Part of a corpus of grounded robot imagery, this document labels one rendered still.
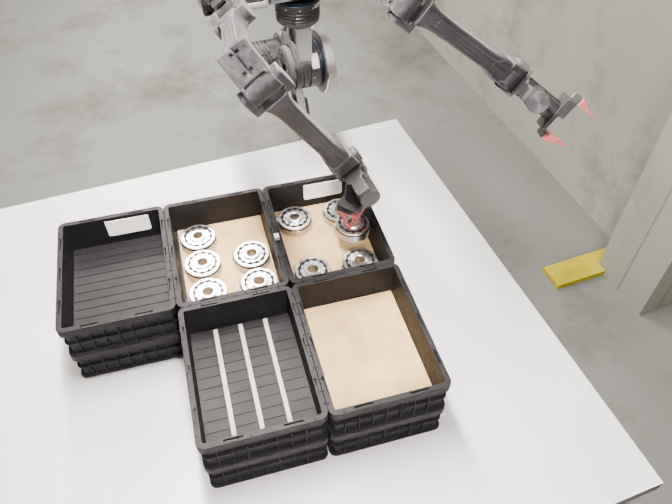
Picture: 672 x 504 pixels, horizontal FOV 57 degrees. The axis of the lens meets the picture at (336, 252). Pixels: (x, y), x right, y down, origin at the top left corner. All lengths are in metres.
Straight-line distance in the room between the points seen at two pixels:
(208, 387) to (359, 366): 0.39
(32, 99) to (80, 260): 2.47
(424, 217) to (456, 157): 1.42
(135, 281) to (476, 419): 1.02
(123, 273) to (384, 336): 0.78
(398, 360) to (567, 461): 0.49
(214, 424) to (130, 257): 0.62
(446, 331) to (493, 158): 1.88
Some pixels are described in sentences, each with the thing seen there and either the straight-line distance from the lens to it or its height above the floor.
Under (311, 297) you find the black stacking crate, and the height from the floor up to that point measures 0.87.
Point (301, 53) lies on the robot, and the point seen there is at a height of 1.21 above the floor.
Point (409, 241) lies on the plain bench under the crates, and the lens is 2.09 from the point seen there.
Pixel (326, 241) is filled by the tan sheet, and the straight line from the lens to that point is 1.90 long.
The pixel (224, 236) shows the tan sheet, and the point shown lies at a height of 0.83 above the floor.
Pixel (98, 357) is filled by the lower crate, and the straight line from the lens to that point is 1.82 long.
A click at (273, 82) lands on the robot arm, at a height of 1.49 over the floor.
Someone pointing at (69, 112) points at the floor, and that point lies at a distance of 4.16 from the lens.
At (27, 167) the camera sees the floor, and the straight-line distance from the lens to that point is 3.82.
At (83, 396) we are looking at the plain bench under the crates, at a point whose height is 0.70.
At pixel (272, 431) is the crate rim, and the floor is 0.93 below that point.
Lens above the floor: 2.22
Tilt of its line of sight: 48 degrees down
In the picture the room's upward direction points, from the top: straight up
